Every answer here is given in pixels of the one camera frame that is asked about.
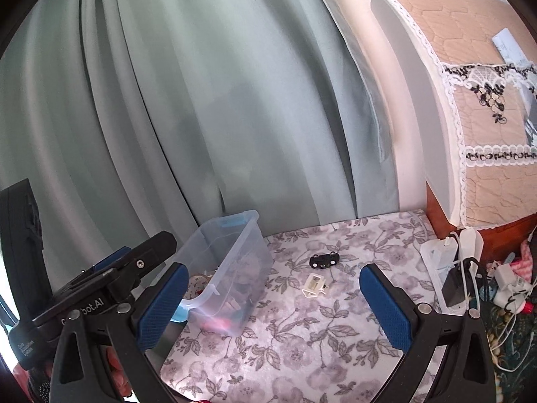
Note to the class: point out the white power strip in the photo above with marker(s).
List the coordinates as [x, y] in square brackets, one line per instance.
[432, 256]

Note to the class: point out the black charger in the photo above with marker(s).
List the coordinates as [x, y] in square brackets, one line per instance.
[455, 289]

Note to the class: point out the white charger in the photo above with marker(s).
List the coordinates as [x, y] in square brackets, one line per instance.
[509, 279]

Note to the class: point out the brown wooden cabinet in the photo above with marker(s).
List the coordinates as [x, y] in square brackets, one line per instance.
[438, 210]

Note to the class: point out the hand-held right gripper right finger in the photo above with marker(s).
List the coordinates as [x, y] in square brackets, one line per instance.
[386, 310]

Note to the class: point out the beige quilted lace cover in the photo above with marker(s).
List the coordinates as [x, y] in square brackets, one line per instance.
[482, 155]

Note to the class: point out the pale green curtain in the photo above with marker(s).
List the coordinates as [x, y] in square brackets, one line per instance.
[168, 92]

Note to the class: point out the dark patterned cloth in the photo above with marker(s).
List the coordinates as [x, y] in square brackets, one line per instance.
[520, 344]

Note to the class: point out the white paper slip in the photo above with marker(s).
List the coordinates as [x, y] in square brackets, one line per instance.
[509, 46]

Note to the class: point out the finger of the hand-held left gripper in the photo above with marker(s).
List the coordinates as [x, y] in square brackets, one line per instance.
[111, 258]
[147, 256]

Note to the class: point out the clear plastic storage box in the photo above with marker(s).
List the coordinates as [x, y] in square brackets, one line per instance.
[235, 252]

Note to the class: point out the small white plastic clip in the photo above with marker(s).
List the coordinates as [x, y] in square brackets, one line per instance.
[314, 283]

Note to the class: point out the grey floral blanket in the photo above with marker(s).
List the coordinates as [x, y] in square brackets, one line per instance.
[293, 344]

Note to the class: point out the white plug adapter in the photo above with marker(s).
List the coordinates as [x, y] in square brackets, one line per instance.
[470, 243]

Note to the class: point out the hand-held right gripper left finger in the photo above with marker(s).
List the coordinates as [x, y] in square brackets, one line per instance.
[163, 306]

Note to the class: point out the small black toy car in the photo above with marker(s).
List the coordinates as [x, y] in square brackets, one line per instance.
[323, 260]

